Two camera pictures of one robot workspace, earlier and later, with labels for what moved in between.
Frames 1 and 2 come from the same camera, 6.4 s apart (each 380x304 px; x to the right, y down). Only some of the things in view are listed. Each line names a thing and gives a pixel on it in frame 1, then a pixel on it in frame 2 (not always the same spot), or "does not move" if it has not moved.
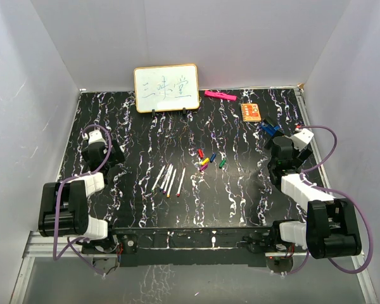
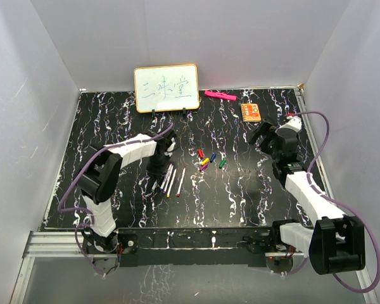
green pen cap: (222, 163) does not move
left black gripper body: (115, 158) -> (157, 166)
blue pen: (165, 177) does not move
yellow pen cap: (205, 161) does not move
